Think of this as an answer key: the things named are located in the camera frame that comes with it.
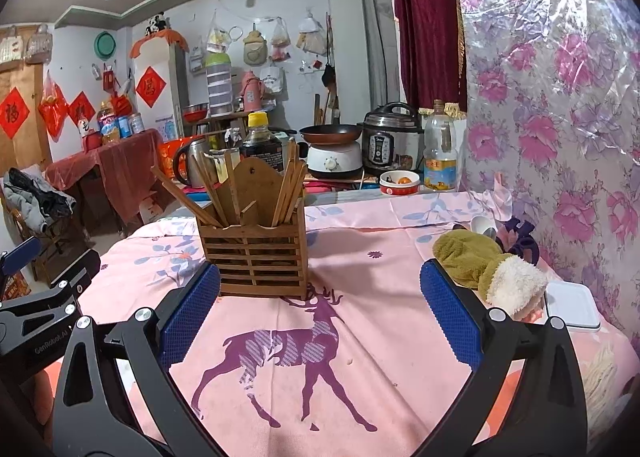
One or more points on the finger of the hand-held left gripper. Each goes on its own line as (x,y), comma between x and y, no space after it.
(70,272)
(20,257)

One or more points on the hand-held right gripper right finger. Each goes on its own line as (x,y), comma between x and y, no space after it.
(450,317)

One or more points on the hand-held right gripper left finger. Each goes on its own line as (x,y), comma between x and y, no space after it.
(192,317)

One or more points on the wooden slatted chopstick holder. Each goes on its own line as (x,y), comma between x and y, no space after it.
(250,262)

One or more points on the bunch of wooden chopsticks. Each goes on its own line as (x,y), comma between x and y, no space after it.
(289,182)

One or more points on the pile of dark clothes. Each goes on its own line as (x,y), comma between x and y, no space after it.
(35,202)

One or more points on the pink deer printed tablecloth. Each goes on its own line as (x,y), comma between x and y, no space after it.
(375,337)

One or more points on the white ceramic spoon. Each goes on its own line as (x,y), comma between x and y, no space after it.
(482,227)

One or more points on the cardboard box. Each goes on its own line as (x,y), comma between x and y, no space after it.
(151,209)

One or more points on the purple plastic item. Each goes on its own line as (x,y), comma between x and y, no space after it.
(520,239)

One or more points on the wooden door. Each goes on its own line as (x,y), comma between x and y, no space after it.
(35,152)

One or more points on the red cloth covered side table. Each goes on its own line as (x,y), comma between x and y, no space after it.
(115,167)

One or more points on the white plastic box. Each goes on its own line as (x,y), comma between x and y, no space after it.
(572,307)

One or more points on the pink crumpled cloth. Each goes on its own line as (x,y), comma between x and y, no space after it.
(497,197)

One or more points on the white bowl red rim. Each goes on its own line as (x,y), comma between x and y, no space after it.
(399,184)

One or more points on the red diamond paper decoration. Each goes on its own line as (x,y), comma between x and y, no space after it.
(81,108)
(151,86)
(12,113)

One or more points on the red gift box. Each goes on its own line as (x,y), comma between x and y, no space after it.
(167,157)

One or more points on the cooking oil bottle blue label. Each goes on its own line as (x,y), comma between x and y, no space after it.
(108,124)

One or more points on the clear plastic jug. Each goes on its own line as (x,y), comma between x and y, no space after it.
(218,164)

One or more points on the blue tin can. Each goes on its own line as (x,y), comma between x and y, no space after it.
(124,126)

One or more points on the steel electric kettle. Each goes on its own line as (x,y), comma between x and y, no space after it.
(192,157)

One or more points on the clear oil bottle yellow label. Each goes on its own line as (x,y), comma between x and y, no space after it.
(440,157)

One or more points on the silver tin can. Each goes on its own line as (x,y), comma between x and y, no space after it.
(136,122)

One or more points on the white refrigerator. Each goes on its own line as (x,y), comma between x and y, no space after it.
(165,117)

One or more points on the black silver pressure cooker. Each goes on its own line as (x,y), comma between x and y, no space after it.
(392,142)

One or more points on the soy sauce bottle yellow cap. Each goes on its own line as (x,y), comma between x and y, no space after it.
(260,142)

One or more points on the white electric cooker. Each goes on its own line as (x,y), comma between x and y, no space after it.
(334,162)

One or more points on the brown frying pan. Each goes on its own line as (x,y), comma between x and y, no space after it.
(330,133)

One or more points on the green plastic basin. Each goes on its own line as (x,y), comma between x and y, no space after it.
(106,44)

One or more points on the stacked food carrier green lid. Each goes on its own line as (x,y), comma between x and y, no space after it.
(220,87)

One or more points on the pink thermos flask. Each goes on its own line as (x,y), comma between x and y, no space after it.
(251,92)

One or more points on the white printed tote bag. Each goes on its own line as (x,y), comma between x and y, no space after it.
(272,81)

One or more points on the orange cloth cover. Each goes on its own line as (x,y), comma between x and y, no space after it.
(160,39)

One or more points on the panda plush toy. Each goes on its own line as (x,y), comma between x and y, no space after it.
(157,23)

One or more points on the black hanging ladle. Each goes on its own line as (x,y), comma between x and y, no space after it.
(328,74)

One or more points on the beige plush hanging bag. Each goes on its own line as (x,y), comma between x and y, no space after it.
(255,48)

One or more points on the hanging plastic bag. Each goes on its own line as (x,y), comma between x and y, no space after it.
(219,38)
(311,37)
(280,42)

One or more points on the dark red curtain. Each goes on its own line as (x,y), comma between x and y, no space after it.
(430,22)

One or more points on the floral plastic wall sheet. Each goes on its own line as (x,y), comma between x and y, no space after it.
(550,87)

